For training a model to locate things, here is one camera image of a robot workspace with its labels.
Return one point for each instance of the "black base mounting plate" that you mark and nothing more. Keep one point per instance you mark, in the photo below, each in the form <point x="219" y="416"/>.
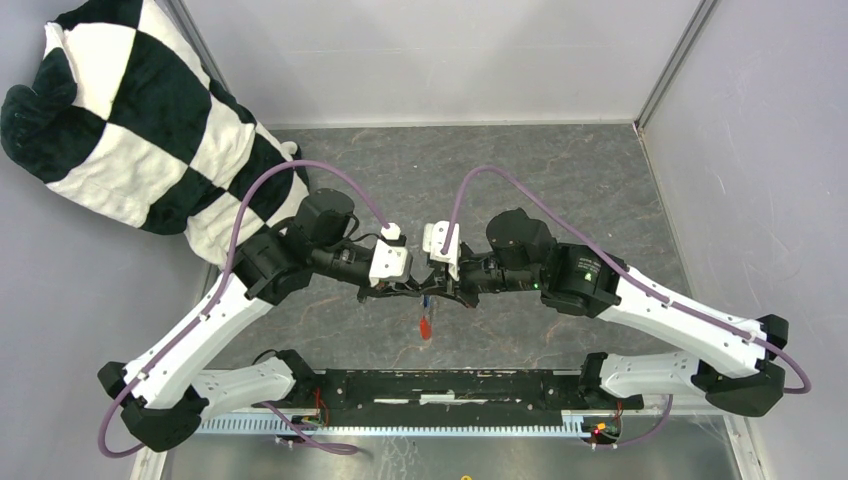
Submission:
<point x="450" y="398"/>

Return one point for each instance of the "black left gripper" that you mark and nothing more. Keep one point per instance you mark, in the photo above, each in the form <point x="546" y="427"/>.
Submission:
<point x="386" y="289"/>

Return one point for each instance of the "checkered black white plush cloth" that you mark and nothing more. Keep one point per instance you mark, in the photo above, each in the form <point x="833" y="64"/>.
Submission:
<point x="123" y="119"/>

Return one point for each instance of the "keys with blue tag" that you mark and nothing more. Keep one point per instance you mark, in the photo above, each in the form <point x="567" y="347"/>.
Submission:
<point x="427" y="304"/>

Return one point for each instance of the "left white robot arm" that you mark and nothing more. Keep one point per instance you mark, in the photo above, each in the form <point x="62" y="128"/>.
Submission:
<point x="164" y="395"/>

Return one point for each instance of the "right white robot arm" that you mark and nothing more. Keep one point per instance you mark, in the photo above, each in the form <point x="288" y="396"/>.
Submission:
<point x="717" y="356"/>

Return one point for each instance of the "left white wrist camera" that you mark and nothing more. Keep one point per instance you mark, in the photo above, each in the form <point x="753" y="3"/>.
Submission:
<point x="391" y="260"/>

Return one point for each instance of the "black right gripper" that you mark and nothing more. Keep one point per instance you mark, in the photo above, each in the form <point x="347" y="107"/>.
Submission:
<point x="445" y="284"/>

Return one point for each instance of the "metal key holder red handle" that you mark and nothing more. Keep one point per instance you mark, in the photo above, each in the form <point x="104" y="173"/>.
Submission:
<point x="425" y="326"/>

